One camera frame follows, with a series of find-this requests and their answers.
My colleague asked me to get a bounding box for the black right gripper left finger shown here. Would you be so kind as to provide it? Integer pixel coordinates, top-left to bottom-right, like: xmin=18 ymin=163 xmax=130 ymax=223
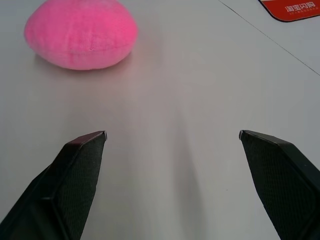
xmin=0 ymin=130 xmax=108 ymax=240

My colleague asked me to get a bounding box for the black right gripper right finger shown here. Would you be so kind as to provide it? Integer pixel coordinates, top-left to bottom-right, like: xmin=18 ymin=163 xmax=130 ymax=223
xmin=238 ymin=129 xmax=320 ymax=240

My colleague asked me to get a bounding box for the pink plush cushion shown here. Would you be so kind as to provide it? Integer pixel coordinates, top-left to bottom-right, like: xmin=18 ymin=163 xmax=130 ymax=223
xmin=24 ymin=0 xmax=139 ymax=71

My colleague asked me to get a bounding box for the red mat with white print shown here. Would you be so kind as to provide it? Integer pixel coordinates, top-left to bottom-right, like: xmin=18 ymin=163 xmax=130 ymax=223
xmin=257 ymin=0 xmax=320 ymax=23

